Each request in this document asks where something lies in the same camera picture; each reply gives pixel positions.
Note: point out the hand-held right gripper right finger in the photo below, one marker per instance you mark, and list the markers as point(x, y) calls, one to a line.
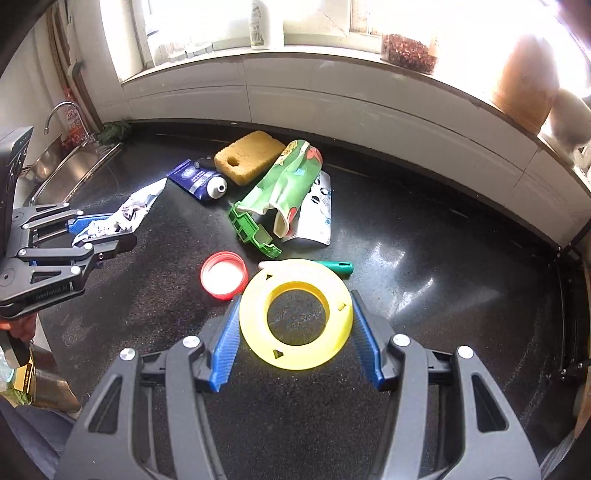
point(368, 346)

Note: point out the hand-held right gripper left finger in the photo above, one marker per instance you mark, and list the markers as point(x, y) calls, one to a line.
point(225, 344)

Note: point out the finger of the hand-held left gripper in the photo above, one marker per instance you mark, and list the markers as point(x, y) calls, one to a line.
point(111, 244)
point(85, 224)

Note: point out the white paper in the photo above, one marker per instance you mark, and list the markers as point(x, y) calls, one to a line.
point(134, 207)

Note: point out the blue toothpaste tube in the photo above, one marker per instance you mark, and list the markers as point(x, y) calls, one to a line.
point(194, 177)

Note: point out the stainless steel sink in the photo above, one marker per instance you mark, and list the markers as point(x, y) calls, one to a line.
point(69, 166)

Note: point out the red jar lid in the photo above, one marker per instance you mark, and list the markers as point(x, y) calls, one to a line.
point(224, 277)

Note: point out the green and white pen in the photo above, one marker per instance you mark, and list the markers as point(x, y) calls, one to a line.
point(337, 266)

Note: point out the dark green cloth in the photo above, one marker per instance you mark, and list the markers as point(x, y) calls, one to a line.
point(113, 131)

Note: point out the red printed packet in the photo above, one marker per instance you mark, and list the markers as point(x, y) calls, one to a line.
point(74, 124)

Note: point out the chrome faucet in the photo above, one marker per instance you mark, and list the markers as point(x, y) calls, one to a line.
point(60, 107)

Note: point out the white printed packet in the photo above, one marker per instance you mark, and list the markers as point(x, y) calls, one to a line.
point(318, 207)

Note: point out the yellow sponge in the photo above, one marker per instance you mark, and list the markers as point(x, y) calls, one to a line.
point(254, 150)

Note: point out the green snack bag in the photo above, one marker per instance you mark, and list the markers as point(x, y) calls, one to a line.
point(286, 180)

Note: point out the white cylinder container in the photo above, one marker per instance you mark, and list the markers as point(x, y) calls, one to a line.
point(277, 23)

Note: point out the jar of brown contents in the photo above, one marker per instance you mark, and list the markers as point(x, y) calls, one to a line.
point(408, 53)

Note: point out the brown clay jar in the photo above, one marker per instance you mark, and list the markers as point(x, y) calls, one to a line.
point(521, 87)

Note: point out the white round jar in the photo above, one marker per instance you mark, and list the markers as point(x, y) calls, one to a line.
point(570, 120)

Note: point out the green plastic frame piece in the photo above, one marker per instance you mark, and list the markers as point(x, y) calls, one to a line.
point(265, 240)

